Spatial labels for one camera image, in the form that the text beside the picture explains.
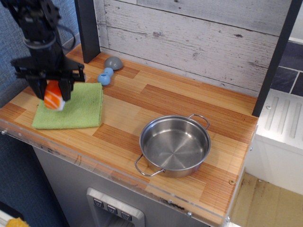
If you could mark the black left upright post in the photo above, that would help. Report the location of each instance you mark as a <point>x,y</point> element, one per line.
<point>87,24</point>

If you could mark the white ridged side unit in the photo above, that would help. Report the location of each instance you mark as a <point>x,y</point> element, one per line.
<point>276,151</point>

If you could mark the grey dome toy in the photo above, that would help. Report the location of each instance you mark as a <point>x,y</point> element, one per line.
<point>114,62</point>

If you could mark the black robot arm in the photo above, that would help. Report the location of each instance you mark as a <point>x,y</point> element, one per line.
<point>39,22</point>

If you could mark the black upright post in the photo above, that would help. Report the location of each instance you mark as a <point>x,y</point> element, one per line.
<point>87,24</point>
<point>277,55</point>

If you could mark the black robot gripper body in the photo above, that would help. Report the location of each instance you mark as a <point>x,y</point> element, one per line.
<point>47,62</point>

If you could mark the stainless steel pot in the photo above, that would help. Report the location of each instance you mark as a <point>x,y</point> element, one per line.
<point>174,145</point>

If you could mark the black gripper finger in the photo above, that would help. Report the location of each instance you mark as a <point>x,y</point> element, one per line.
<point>66,87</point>
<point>38,86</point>

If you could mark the blue dumbbell toy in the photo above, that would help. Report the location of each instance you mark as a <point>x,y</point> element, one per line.
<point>105,77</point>

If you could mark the grey dispenser button panel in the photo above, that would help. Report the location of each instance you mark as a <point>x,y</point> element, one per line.
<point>108,211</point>

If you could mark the green cloth rag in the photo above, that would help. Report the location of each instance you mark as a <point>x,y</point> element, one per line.
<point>83,110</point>

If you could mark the orange salmon sushi toy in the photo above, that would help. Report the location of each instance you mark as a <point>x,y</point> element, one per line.
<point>53,98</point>

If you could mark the black right upright post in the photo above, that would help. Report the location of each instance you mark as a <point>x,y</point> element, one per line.
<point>277,55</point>

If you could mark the yellow black object corner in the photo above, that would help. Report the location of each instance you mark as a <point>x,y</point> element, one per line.
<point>16,220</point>

